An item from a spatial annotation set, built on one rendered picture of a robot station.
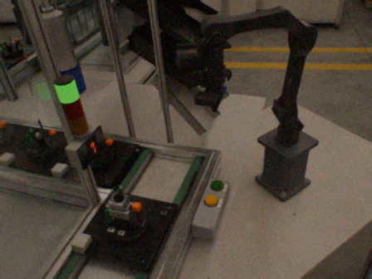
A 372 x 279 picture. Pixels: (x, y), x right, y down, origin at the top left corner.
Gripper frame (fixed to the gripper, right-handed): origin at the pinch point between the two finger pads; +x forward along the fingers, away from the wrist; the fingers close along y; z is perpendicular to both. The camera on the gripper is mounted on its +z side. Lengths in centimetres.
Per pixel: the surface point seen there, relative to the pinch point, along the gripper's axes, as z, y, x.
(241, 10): 75, -390, 98
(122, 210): 17.8, 32.0, 18.6
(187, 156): 13.4, -7.6, 30.3
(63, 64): 96, -50, 20
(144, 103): 53, -52, 39
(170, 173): 17.6, -0.4, 33.4
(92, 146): 28.7, 23.8, 4.4
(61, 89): 30.7, 26.3, -14.9
